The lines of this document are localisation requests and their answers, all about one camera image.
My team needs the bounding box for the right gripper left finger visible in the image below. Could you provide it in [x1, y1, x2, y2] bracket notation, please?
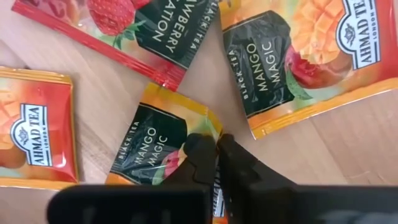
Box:
[161, 133, 218, 187]

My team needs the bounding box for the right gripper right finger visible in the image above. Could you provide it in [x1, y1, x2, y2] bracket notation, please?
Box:
[217, 133, 296, 224]

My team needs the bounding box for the red strawberry tea packet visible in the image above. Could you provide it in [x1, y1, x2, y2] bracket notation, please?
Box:
[11, 0, 220, 93]

